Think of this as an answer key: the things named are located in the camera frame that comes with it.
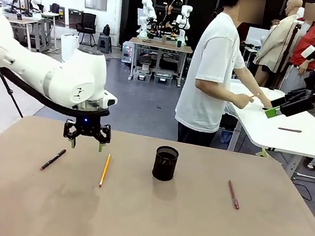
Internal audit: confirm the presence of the black tripod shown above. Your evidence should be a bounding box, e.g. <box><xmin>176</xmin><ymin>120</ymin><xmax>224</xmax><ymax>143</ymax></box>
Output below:
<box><xmin>0</xmin><ymin>67</ymin><xmax>32</xmax><ymax>119</ymax></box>

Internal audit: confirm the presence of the person's left forearm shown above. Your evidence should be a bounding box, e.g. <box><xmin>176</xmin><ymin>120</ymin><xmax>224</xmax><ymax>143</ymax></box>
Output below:
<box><xmin>230</xmin><ymin>66</ymin><xmax>266</xmax><ymax>97</ymax></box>

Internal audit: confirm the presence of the mannequin in beige jacket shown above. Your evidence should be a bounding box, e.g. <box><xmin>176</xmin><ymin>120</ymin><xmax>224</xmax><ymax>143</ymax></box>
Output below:
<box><xmin>249</xmin><ymin>0</ymin><xmax>307</xmax><ymax>92</ymax></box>

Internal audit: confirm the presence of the clear storage box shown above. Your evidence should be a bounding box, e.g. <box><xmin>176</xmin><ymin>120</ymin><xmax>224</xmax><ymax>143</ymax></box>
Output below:
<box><xmin>152</xmin><ymin>72</ymin><xmax>174</xmax><ymax>87</ymax></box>
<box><xmin>135</xmin><ymin>69</ymin><xmax>153</xmax><ymax>84</ymax></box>

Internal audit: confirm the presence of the person in black clothes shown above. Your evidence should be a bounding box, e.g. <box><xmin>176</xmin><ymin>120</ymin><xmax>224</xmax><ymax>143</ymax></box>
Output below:
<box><xmin>156</xmin><ymin>3</ymin><xmax>180</xmax><ymax>36</ymax></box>

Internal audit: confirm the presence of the black mesh pen holder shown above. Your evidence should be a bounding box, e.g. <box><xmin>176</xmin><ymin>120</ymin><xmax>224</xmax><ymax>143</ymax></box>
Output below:
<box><xmin>150</xmin><ymin>144</ymin><xmax>180</xmax><ymax>184</ymax></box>

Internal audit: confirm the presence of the white floor appliance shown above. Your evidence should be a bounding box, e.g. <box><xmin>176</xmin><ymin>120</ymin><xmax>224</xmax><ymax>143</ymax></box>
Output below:
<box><xmin>57</xmin><ymin>32</ymin><xmax>81</xmax><ymax>64</ymax></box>

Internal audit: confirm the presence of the person's right hand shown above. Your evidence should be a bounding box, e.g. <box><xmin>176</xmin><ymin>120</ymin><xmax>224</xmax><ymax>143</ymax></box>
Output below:
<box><xmin>233</xmin><ymin>92</ymin><xmax>255</xmax><ymax>112</ymax></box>

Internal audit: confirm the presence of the background work table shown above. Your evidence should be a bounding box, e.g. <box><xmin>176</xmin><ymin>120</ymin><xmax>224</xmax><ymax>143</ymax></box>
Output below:
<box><xmin>122</xmin><ymin>36</ymin><xmax>194</xmax><ymax>90</ymax></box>

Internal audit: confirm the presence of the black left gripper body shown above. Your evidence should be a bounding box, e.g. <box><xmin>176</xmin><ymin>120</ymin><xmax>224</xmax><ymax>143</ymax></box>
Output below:
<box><xmin>72</xmin><ymin>115</ymin><xmax>104</xmax><ymax>139</ymax></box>

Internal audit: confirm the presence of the white workbench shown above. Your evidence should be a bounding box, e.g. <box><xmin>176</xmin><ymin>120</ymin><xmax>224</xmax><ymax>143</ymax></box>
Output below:
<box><xmin>0</xmin><ymin>4</ymin><xmax>60</xmax><ymax>56</ymax></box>

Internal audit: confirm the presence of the black stand by mannequin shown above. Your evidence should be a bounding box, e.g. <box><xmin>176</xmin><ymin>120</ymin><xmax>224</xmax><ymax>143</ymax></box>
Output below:
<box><xmin>271</xmin><ymin>22</ymin><xmax>302</xmax><ymax>93</ymax></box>

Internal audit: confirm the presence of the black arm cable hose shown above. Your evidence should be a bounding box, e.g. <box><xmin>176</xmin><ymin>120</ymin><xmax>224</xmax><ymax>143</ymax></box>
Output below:
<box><xmin>0</xmin><ymin>66</ymin><xmax>115</xmax><ymax>124</ymax></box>

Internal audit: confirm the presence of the person's left hand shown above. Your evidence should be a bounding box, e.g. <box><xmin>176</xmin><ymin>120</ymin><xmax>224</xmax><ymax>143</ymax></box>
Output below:
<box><xmin>254</xmin><ymin>92</ymin><xmax>275</xmax><ymax>109</ymax></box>

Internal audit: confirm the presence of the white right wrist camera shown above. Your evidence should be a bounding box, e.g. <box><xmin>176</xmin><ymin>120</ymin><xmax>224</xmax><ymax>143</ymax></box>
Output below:
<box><xmin>302</xmin><ymin>44</ymin><xmax>315</xmax><ymax>62</ymax></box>

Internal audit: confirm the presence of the black pen red cap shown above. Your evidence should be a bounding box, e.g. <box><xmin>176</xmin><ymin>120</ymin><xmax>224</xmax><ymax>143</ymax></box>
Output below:
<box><xmin>40</xmin><ymin>145</ymin><xmax>67</xmax><ymax>174</ymax></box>

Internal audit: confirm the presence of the computer tower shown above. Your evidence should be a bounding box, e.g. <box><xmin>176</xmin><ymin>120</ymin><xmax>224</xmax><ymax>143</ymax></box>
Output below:
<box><xmin>120</xmin><ymin>41</ymin><xmax>137</xmax><ymax>65</ymax></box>

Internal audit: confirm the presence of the white table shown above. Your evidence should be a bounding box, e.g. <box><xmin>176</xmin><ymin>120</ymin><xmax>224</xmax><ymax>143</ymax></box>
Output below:
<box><xmin>215</xmin><ymin>78</ymin><xmax>315</xmax><ymax>184</ymax></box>

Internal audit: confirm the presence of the stack of dark stools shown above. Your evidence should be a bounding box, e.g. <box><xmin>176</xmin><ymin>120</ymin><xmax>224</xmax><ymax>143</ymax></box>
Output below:
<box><xmin>96</xmin><ymin>34</ymin><xmax>115</xmax><ymax>55</ymax></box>

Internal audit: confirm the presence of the black bag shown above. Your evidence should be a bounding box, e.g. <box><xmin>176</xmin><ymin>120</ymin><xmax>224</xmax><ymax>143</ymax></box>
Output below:
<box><xmin>102</xmin><ymin>23</ymin><xmax>113</xmax><ymax>37</ymax></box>

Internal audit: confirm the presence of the black office chair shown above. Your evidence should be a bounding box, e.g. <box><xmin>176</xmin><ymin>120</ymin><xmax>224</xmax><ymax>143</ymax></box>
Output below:
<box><xmin>73</xmin><ymin>11</ymin><xmax>101</xmax><ymax>48</ymax></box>

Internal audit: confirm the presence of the person in white T-shirt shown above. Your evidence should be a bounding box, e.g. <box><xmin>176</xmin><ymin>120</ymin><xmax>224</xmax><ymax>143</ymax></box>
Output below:
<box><xmin>170</xmin><ymin>0</ymin><xmax>267</xmax><ymax>153</ymax></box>

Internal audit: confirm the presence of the long yellow pencil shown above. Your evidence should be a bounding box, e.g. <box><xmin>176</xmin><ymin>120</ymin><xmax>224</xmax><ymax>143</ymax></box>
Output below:
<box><xmin>98</xmin><ymin>153</ymin><xmax>112</xmax><ymax>189</ymax></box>

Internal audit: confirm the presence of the person's right forearm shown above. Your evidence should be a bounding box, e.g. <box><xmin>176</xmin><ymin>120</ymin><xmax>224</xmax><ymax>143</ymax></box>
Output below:
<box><xmin>192</xmin><ymin>77</ymin><xmax>242</xmax><ymax>107</ymax></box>

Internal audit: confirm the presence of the maroon pen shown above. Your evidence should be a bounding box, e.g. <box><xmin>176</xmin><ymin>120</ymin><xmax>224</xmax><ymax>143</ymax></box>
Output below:
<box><xmin>223</xmin><ymin>179</ymin><xmax>244</xmax><ymax>210</ymax></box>
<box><xmin>277</xmin><ymin>126</ymin><xmax>302</xmax><ymax>134</ymax></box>

